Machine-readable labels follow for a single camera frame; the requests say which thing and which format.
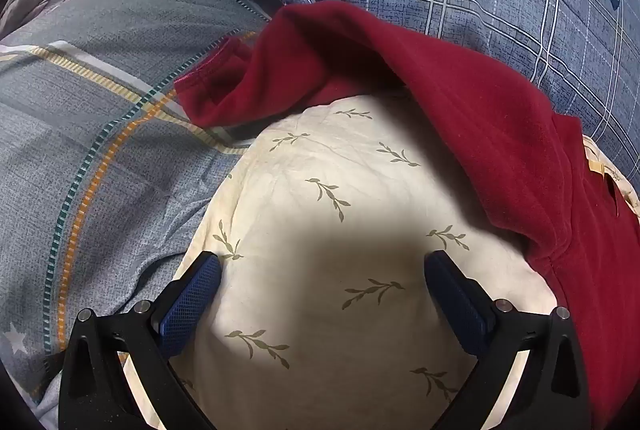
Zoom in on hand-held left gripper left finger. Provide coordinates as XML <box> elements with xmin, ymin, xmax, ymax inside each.
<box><xmin>59</xmin><ymin>251</ymin><xmax>223</xmax><ymax>430</ymax></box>

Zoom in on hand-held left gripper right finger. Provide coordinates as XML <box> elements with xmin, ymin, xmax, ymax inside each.
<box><xmin>424</xmin><ymin>250</ymin><xmax>592</xmax><ymax>430</ymax></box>

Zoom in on dark red fleece garment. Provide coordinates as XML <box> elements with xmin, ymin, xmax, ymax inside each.
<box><xmin>175</xmin><ymin>1</ymin><xmax>640</xmax><ymax>430</ymax></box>

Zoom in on cream leaf-print bedsheet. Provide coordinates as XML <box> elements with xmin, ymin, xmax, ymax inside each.
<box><xmin>120</xmin><ymin>94</ymin><xmax>640</xmax><ymax>430</ymax></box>

